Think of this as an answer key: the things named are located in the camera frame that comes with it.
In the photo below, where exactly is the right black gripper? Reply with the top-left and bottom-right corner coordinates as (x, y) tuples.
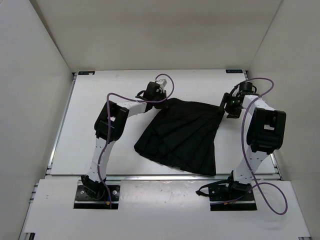
(217, 93), (243, 119)

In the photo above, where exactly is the black pleated skirt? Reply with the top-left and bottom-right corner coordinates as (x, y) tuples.
(134, 98), (224, 176)

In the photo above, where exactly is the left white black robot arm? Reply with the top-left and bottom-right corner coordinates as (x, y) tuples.
(81, 79), (168, 202)

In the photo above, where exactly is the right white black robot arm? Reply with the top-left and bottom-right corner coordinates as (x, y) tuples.
(196, 80), (287, 204)

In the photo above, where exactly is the right blue corner label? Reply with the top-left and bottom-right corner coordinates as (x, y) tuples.
(225, 69), (243, 74)

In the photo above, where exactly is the blue corner label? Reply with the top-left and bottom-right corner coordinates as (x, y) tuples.
(225, 69), (243, 74)
(78, 71), (95, 76)

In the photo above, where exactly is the left blue corner label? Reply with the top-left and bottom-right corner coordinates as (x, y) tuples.
(78, 71), (95, 76)

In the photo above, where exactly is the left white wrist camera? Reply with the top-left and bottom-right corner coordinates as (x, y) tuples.
(155, 79), (168, 92)

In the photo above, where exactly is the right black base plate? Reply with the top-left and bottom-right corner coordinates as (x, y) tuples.
(208, 184), (257, 212)

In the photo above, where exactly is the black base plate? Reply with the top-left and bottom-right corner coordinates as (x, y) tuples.
(208, 184), (257, 212)
(73, 183), (121, 210)

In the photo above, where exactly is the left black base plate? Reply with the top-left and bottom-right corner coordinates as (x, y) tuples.
(73, 183), (121, 210)

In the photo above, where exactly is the aluminium table frame rail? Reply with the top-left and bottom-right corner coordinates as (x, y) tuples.
(45, 173), (281, 181)

